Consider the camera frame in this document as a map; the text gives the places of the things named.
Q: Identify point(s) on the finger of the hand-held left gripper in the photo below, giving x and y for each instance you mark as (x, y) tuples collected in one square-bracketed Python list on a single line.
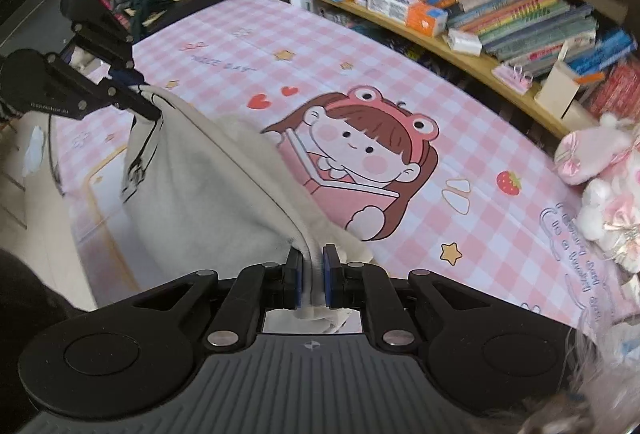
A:
[(120, 94), (107, 46)]

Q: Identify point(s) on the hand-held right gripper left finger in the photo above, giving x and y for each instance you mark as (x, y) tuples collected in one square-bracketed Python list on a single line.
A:
[(296, 279)]

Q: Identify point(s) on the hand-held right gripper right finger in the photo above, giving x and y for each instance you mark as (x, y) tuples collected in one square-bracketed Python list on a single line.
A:
[(327, 279)]

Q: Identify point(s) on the cream printed t-shirt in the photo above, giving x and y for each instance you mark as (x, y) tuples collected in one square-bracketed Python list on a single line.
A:
[(210, 194)]

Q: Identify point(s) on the dark green cloth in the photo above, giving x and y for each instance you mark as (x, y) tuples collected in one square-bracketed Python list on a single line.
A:
[(140, 1)]

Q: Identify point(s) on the pink checkered cartoon desk mat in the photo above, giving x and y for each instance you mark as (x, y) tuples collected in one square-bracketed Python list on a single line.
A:
[(450, 123)]

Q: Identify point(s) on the pink binder clips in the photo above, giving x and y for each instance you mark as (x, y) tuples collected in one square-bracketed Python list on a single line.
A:
[(510, 76)]

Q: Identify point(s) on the small white packet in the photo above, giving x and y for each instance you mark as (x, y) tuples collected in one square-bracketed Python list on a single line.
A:
[(465, 42)]

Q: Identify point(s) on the long white orange box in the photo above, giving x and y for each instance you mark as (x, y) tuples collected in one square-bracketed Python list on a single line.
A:
[(405, 11)]

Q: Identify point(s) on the pale fluffy fur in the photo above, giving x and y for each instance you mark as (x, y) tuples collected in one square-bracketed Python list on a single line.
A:
[(590, 374)]

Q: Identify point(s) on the pink white plush bunny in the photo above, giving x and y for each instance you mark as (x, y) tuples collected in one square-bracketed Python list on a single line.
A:
[(590, 153)]

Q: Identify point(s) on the pale wooden pen holder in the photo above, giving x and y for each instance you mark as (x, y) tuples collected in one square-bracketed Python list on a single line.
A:
[(557, 91)]

